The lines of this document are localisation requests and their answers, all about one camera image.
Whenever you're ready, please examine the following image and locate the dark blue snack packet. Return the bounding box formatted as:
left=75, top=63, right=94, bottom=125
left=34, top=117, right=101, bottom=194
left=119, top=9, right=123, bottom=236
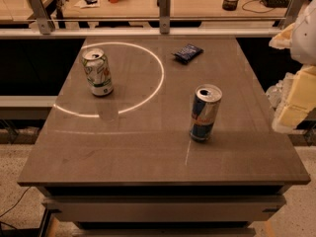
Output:
left=174, top=43, right=203, bottom=64

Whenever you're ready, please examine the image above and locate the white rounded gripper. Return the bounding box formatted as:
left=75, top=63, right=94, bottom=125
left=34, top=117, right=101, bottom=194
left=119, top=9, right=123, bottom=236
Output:
left=269, top=6, right=316, bottom=134

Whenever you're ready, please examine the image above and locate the black mesh cup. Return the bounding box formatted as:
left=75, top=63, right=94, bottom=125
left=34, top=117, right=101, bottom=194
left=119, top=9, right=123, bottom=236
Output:
left=222, top=0, right=239, bottom=11

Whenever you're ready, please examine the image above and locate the metal rail bracket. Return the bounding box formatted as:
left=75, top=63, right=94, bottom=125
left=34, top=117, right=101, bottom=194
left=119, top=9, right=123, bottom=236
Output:
left=278, top=0, right=305, bottom=30
left=158, top=0, right=171, bottom=34
left=28, top=0, right=55, bottom=35

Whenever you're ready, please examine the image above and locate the right metal rail bracket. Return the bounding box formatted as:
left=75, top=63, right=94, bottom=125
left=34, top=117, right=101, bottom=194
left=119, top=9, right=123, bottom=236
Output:
left=278, top=0, right=305, bottom=30

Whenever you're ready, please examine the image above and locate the black desk cable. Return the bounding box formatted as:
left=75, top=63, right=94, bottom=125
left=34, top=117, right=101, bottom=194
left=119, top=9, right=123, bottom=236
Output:
left=241, top=0, right=276, bottom=14

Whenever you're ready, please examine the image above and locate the middle metal rail bracket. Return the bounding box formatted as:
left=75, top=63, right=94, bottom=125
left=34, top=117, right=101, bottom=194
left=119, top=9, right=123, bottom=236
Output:
left=158, top=0, right=171, bottom=34

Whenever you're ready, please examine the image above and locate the white green 7up can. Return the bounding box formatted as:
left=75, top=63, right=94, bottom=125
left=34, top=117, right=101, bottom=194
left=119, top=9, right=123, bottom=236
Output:
left=82, top=48, right=114, bottom=97

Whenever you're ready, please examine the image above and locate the left metal rail bracket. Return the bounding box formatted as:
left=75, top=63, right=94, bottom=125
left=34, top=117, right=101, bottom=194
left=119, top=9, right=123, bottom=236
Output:
left=28, top=0, right=55, bottom=35

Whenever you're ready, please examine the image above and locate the black floor cable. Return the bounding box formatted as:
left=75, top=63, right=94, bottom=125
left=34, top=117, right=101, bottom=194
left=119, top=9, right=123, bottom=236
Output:
left=0, top=186, right=33, bottom=237

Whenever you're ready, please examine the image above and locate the blue silver Red Bull can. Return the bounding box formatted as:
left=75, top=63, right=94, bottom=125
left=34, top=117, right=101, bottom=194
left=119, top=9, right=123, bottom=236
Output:
left=190, top=84, right=222, bottom=141

